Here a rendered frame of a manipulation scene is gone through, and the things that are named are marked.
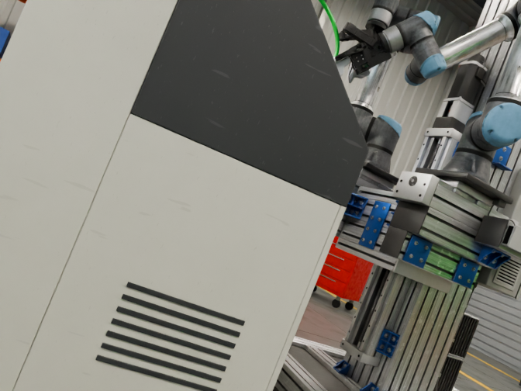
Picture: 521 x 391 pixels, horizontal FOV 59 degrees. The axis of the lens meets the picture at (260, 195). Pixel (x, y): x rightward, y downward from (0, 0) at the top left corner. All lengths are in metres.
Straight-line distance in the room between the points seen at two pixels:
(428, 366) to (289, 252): 0.94
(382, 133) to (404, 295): 0.66
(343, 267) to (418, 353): 3.72
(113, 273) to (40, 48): 0.51
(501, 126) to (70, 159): 1.16
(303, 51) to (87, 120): 0.53
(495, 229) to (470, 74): 0.65
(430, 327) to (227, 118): 1.16
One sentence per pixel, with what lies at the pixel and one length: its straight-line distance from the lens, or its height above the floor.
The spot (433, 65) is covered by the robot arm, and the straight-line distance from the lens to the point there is 1.54.
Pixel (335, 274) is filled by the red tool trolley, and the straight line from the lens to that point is 5.59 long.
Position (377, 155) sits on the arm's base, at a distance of 1.98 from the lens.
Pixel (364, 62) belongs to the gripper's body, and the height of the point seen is 1.25.
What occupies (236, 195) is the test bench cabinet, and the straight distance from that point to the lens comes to 1.12.
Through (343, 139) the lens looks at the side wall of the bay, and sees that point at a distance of 1.21.
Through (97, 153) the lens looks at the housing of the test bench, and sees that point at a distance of 1.10.
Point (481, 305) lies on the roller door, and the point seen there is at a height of 0.67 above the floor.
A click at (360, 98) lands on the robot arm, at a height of 1.31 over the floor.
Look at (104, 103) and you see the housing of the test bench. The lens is 1.11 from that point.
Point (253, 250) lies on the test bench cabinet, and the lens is 1.15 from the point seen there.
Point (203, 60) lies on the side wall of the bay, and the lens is 1.13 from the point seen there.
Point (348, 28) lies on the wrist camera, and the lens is 1.55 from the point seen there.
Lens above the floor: 0.70
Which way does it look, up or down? 2 degrees up
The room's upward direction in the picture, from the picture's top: 22 degrees clockwise
